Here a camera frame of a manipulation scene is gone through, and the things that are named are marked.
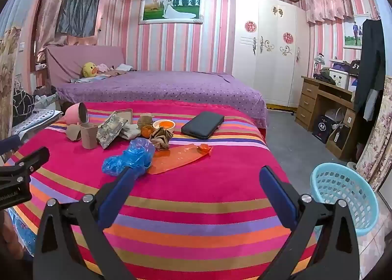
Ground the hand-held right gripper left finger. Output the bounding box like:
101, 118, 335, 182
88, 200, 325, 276
32, 166, 147, 280

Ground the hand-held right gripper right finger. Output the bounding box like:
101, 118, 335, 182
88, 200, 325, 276
259, 165, 360, 280

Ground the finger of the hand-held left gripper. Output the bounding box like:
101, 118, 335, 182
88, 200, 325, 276
0, 135, 23, 154
0, 147, 50, 183

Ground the blue plastic bag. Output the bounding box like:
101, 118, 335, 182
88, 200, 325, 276
102, 137, 156, 178

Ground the crushed brown paper cup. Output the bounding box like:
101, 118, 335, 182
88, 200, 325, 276
66, 124, 83, 142

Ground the beige cloth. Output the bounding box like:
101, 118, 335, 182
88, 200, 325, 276
119, 123, 141, 140

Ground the camouflage print wrapper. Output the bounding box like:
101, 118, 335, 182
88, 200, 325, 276
96, 113, 128, 149

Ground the orange plastic bag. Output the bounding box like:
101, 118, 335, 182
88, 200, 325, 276
147, 143, 212, 175

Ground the brown paper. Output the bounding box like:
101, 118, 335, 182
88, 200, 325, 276
150, 127, 174, 150

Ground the white bowl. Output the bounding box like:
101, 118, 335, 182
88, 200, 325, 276
152, 119, 176, 134

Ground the light blue plastic basket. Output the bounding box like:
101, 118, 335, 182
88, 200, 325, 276
310, 163, 380, 238

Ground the white dotted cloth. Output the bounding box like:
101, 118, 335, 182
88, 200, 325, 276
11, 109, 63, 143

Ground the black patterned cloth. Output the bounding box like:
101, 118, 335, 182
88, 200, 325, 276
12, 87, 36, 124

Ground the blue floral bed sheet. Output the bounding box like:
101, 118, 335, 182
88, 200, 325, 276
9, 207, 39, 256

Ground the pink mug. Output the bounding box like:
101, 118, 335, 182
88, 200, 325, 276
65, 102, 89, 124

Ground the floral curtain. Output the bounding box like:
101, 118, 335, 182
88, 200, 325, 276
355, 76, 392, 192
0, 27, 22, 140

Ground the striped red blanket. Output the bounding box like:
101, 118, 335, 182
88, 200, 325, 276
6, 101, 319, 280

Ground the black gift bag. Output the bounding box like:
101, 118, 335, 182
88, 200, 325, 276
312, 115, 333, 144

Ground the brown phone case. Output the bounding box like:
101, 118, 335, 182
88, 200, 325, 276
113, 109, 133, 124

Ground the light blue cloth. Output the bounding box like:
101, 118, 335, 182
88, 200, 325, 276
71, 75, 111, 83

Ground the white round appliance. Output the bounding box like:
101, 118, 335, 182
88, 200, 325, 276
325, 108, 348, 129

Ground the wooden desk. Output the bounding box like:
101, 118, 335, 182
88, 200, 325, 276
295, 76, 357, 161

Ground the black woven wallet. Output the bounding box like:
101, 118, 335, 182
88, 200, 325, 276
181, 111, 225, 140

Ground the yellow duck plush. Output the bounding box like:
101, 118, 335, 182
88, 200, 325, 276
82, 62, 98, 78

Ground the pink covered headboard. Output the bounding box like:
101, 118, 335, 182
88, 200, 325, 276
45, 45, 126, 87

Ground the purple dotted bedspread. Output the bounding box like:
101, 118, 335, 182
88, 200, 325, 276
57, 71, 268, 129

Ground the dark clothing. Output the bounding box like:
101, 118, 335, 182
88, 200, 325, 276
314, 73, 337, 85

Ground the white wardrobe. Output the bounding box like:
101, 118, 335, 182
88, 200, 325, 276
232, 0, 310, 108

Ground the white storage box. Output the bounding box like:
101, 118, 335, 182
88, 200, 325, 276
329, 67, 351, 89

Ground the pink shiny curtain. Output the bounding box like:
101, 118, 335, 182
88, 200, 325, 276
34, 0, 101, 63

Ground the desk lamp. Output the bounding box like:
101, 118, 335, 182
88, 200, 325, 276
313, 53, 326, 78

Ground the black hanging garment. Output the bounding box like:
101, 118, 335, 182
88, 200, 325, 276
354, 18, 386, 121

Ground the framed couple photo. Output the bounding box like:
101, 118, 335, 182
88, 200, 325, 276
343, 13, 372, 50

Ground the framed wedding photo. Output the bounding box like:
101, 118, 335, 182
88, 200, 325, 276
138, 0, 205, 25

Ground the pink valance curtain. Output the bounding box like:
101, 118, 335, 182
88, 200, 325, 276
305, 0, 353, 25

